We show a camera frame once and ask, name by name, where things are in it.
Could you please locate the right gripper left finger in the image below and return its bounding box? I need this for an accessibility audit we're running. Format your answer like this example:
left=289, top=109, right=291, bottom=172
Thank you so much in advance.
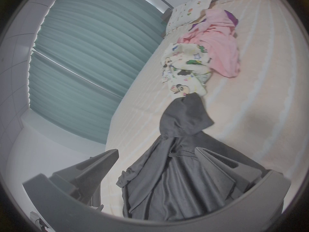
left=49, top=149, right=119, bottom=203

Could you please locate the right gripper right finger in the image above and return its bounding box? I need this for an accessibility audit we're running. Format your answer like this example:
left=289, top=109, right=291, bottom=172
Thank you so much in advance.
left=194, top=147, right=269, bottom=195

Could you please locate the black T-shirt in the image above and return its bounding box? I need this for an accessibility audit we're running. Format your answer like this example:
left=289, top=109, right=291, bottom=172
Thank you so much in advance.
left=116, top=92, right=236, bottom=222

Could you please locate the bed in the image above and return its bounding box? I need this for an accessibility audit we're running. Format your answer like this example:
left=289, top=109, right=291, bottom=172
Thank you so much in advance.
left=89, top=0, right=308, bottom=218

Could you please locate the blue-green curtain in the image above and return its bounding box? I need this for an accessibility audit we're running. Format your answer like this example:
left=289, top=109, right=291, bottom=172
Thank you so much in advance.
left=28, top=51, right=124, bottom=145
left=33, top=0, right=169, bottom=97

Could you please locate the pink garment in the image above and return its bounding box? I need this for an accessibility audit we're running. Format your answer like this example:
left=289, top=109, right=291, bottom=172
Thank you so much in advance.
left=177, top=9, right=241, bottom=78

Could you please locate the white printed pyjama garment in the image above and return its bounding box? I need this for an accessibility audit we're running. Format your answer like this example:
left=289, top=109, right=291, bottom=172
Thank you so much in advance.
left=160, top=43, right=213, bottom=97

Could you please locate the purple garment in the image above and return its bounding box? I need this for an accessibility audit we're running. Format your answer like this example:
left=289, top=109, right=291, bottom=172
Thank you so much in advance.
left=192, top=10, right=239, bottom=31

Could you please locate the white printed pillow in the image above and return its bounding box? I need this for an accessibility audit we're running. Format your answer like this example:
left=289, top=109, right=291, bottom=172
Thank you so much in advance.
left=165, top=0, right=216, bottom=36

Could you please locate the grey bedside table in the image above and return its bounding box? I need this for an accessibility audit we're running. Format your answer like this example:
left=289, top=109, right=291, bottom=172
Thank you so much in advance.
left=160, top=7, right=175, bottom=39

